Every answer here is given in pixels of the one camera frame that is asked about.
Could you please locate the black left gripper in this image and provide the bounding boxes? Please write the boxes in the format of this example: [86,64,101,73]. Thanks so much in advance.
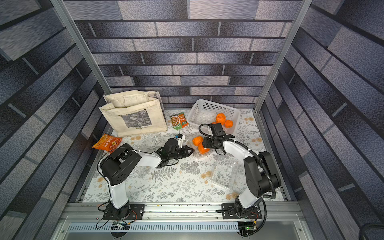
[168,145,197,161]

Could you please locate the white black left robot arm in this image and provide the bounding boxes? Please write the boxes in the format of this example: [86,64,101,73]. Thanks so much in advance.
[98,138,195,221]

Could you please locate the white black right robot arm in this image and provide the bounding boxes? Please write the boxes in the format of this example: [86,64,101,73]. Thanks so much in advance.
[199,124,282,218]

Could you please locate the green red snack packet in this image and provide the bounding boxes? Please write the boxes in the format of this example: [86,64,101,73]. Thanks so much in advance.
[170,112,189,130]

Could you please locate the white plastic mesh basket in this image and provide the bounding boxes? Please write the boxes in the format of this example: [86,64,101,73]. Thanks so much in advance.
[187,99,241,135]

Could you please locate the cream canvas Monet tote bag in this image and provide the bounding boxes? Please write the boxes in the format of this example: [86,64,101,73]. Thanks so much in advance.
[99,90,168,137]

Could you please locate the orange instant noodle packet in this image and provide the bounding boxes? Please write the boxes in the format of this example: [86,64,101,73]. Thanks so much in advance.
[92,134,123,153]

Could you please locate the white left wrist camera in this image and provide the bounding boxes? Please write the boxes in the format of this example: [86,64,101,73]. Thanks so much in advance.
[175,134,186,148]

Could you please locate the black corrugated cable conduit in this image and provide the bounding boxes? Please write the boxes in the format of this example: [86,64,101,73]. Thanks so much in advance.
[198,122,277,238]

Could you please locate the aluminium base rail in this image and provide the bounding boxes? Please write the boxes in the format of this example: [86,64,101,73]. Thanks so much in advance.
[56,202,305,236]

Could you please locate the right aluminium frame post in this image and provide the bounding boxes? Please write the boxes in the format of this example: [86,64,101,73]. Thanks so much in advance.
[254,0,314,113]

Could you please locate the aluminium frame post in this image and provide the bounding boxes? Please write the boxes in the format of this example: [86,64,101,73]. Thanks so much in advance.
[50,0,112,95]
[254,0,314,113]

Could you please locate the left aluminium frame post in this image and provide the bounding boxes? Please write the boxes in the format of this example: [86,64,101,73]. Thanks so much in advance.
[50,0,112,95]

